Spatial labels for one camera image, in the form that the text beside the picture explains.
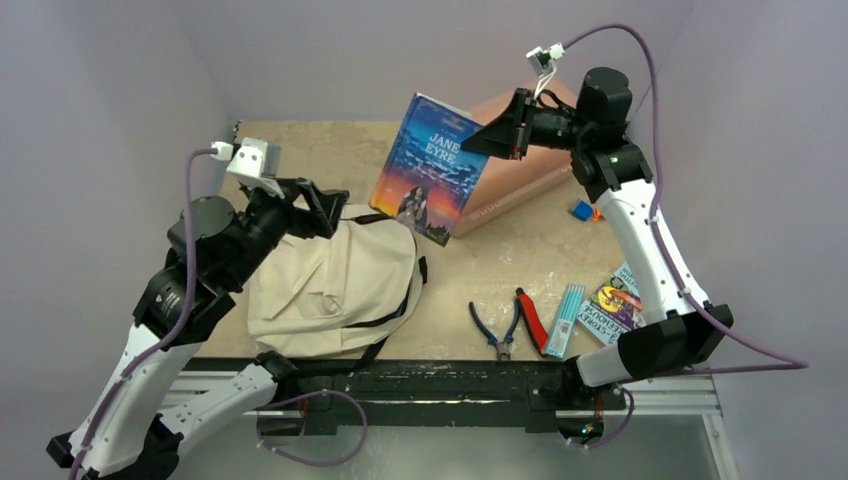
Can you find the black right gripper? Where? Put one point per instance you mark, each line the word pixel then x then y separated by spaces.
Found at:
pixel 520 124

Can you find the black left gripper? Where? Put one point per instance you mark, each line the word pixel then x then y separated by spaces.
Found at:
pixel 325 204

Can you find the beige canvas backpack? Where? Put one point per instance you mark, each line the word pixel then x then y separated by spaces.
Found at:
pixel 318 297

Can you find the blue thin book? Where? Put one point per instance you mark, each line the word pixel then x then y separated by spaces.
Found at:
pixel 428 179

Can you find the teal pencil pack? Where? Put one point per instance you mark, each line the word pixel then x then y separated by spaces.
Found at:
pixel 561 331

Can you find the light blue treehouse book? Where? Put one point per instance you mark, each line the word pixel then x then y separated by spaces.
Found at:
pixel 614 308

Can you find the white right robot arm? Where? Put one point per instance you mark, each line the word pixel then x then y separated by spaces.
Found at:
pixel 598 172

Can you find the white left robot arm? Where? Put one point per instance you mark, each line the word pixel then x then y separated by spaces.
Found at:
pixel 214 249

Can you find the orange blue small item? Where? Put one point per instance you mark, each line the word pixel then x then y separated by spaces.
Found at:
pixel 584 211

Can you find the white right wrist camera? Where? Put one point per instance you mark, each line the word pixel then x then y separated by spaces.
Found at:
pixel 544 63

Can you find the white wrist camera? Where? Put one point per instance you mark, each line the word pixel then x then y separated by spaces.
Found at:
pixel 544 63
pixel 253 162

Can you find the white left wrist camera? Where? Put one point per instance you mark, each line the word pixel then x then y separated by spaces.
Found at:
pixel 253 162

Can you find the red handled cutter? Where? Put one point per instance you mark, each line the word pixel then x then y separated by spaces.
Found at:
pixel 528 313

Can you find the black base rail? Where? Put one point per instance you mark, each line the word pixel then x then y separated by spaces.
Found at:
pixel 462 393

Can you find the aluminium frame rail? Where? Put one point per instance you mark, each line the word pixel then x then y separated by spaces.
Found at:
pixel 669 391

